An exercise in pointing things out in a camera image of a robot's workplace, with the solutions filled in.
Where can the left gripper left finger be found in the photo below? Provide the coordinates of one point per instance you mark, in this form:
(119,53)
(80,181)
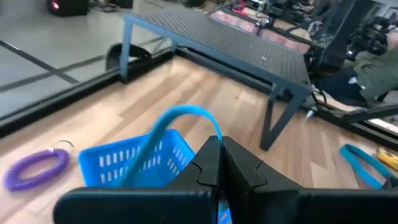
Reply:
(155,205)

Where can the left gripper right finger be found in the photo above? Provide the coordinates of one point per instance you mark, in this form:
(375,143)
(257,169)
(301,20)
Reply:
(280,205)

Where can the blue rubber band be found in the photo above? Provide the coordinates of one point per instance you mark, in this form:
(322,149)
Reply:
(345,151)
(155,130)

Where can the yellow green crayon box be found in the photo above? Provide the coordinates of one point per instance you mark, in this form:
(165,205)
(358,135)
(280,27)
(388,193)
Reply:
(388,158)

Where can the purple coil wristband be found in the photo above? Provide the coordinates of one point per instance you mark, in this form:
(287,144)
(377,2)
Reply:
(14,179)

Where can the black background robot arm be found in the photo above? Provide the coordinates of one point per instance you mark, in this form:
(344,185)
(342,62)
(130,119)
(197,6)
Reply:
(370,37)

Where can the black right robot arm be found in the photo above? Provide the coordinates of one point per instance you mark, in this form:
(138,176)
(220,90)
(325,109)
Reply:
(332,46)

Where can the black mesh desk riser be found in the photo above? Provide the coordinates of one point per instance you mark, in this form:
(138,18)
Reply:
(217,37)

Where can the blue plastic basket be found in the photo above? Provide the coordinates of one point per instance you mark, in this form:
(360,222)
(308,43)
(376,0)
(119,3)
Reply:
(93,174)

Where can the black curved floor object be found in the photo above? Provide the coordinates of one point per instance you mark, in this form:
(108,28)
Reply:
(110,57)

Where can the person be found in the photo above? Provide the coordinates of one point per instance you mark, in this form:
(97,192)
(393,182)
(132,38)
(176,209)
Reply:
(376,74)

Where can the black aluminium table frame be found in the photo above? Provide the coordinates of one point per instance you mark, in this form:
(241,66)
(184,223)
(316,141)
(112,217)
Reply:
(62,101)

